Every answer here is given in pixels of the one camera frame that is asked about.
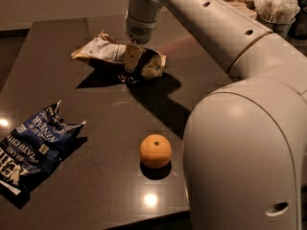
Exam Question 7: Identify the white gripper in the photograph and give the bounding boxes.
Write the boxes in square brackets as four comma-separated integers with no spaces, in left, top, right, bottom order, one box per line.
[124,12,156,73]

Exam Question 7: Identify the brown chip bag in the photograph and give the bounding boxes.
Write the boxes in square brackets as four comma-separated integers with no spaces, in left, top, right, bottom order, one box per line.
[71,32,167,83]

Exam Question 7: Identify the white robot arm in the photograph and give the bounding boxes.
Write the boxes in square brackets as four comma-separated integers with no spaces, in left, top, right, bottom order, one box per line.
[126,0,307,230]

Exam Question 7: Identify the blue chip bag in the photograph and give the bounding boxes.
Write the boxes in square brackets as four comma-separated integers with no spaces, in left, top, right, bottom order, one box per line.
[0,102,86,196]

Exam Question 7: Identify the orange fruit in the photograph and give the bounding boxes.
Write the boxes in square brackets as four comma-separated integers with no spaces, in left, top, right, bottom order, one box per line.
[139,134,172,169]

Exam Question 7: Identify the metal cup with packets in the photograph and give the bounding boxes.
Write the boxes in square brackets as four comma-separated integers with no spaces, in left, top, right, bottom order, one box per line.
[254,0,300,38]

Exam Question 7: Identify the black wire napkin basket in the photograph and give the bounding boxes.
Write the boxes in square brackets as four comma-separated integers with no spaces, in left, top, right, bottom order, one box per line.
[223,0,257,19]

